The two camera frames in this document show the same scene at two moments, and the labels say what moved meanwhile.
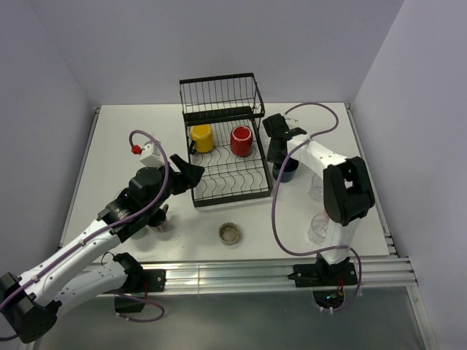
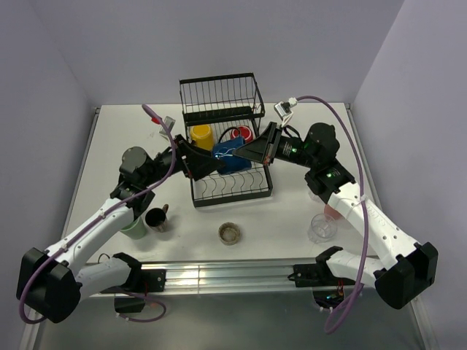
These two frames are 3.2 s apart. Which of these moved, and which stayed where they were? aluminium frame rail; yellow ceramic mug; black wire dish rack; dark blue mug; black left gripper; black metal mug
Moved: dark blue mug; black left gripper
Stayed: yellow ceramic mug; black wire dish rack; black metal mug; aluminium frame rail
